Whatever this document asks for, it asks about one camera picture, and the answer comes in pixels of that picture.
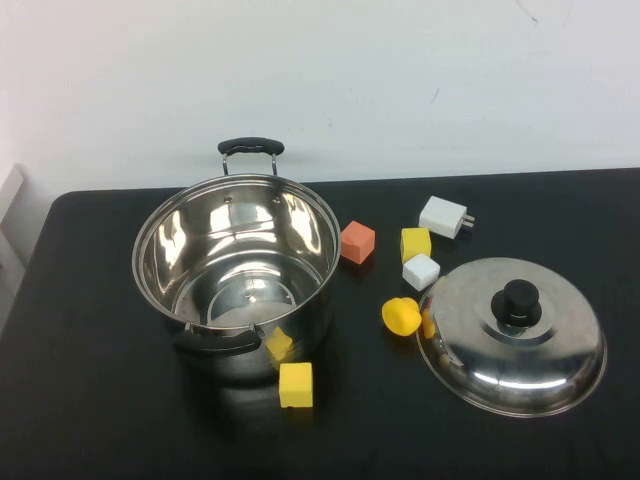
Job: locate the white foam cube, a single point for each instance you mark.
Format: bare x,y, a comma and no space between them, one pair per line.
421,272

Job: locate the orange foam cube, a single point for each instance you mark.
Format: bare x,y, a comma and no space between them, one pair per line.
357,242

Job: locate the yellow foam cube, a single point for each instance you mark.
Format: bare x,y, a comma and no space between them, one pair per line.
296,385
416,246

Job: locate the steel lid black knob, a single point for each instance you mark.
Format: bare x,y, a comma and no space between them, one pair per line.
500,370

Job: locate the white charger plug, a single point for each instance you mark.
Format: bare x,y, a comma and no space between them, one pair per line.
442,215

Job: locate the yellow round plastic knob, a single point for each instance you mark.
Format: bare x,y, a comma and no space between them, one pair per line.
400,316

